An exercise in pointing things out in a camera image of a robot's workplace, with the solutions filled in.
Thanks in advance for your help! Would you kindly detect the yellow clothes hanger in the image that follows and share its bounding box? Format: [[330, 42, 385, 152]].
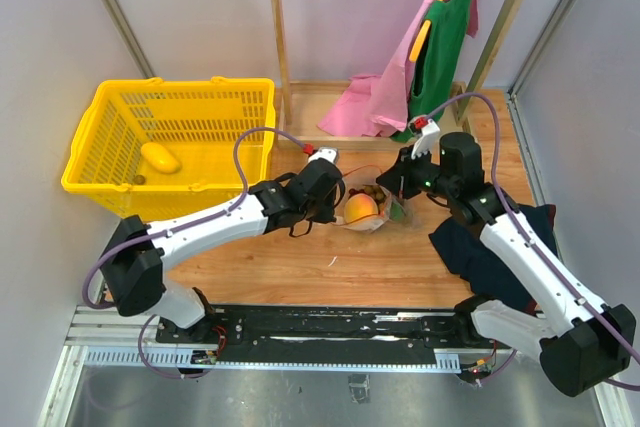
[[408, 20, 432, 63]]

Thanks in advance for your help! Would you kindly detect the wooden clothes rack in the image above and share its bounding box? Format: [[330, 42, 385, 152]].
[[271, 0, 523, 150]]

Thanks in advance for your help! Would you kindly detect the orange peach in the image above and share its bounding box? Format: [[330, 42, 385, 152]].
[[343, 194, 379, 224]]

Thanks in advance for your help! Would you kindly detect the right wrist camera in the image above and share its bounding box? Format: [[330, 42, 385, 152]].
[[408, 115, 441, 160]]

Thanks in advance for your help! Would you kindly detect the clear zip top bag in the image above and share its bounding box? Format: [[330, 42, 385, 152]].
[[334, 165, 412, 233]]

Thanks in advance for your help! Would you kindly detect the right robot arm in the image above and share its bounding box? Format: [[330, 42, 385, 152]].
[[376, 132, 639, 397]]

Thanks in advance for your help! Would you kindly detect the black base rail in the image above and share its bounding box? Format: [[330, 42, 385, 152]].
[[66, 304, 508, 376]]

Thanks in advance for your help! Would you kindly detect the yellow mango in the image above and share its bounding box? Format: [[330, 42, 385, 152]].
[[140, 142, 182, 175]]

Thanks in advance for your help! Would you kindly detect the pink shirt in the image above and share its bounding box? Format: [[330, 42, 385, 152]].
[[316, 0, 480, 138]]

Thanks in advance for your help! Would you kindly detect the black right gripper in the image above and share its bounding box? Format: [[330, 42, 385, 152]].
[[376, 144, 457, 200]]

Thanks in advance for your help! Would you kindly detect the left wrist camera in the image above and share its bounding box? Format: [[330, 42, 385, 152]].
[[307, 147, 339, 164]]

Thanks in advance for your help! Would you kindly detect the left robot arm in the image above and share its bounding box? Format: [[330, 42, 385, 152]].
[[100, 148, 345, 343]]

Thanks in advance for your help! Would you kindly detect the yellow plastic basket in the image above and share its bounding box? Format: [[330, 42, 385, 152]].
[[61, 77, 276, 222]]

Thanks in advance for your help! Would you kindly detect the green shirt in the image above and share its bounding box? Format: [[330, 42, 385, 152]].
[[407, 0, 479, 120]]

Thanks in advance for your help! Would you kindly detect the dark navy cloth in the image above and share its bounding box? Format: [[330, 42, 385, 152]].
[[429, 202, 559, 318]]

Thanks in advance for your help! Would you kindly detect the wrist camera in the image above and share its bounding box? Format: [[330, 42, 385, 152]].
[[408, 115, 441, 160], [307, 147, 339, 164]]

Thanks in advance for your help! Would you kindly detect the longan fruit bunch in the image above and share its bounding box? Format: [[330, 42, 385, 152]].
[[349, 184, 388, 205]]

